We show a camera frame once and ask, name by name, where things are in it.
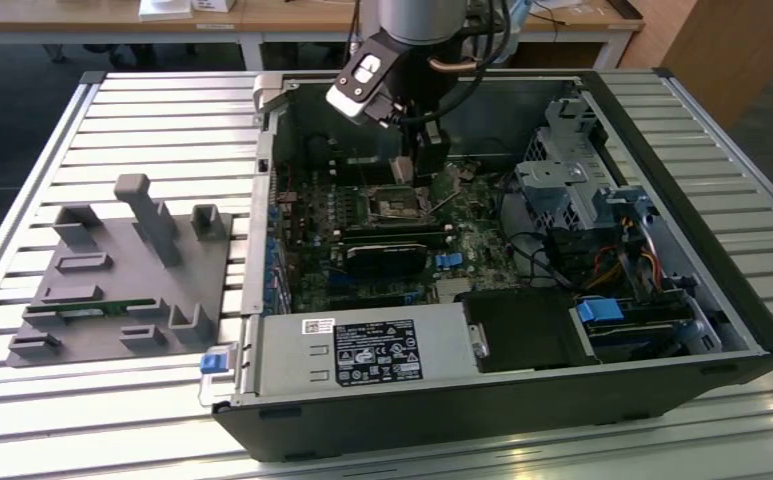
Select green motherboard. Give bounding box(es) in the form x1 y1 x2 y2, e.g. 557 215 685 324
262 159 541 314

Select grey parts rack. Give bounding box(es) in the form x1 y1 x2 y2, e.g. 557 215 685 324
6 173 238 370

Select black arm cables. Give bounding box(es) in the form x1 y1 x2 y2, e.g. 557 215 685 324
395 0 521 126

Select green RAM stick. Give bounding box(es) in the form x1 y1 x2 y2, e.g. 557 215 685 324
56 298 160 319

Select black graphics card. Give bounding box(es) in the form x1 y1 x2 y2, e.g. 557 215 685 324
342 241 430 275

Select metal socket cover frame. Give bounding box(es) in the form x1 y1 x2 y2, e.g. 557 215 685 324
423 160 481 214

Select wooden cabinet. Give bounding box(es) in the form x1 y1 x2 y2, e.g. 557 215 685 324
615 0 773 130

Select grey metal drive cage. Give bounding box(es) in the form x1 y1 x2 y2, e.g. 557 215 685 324
513 97 651 234

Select black PC case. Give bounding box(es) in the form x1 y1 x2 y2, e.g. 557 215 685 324
210 68 773 464

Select black RAM slot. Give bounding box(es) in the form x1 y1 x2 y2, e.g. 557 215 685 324
342 228 446 237
342 232 446 242
342 223 446 232

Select hard disk in blue carrier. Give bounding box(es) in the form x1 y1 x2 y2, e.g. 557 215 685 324
573 297 678 346

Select silver chipset heatsink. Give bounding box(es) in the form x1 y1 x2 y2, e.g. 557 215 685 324
435 277 478 303

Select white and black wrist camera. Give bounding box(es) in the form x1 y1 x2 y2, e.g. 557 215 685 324
323 37 405 129

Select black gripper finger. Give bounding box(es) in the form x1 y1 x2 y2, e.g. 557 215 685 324
415 122 453 187

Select black plastic bay cover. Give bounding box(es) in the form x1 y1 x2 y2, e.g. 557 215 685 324
455 287 601 375

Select wooden desk with white frame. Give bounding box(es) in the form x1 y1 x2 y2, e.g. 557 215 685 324
0 0 647 71

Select plain white box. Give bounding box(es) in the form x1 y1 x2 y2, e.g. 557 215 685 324
138 0 195 23

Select silver power supply unit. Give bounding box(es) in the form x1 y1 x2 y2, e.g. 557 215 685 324
251 302 481 396

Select coloured power wire bundle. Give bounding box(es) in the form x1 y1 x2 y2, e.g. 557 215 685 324
585 214 667 301

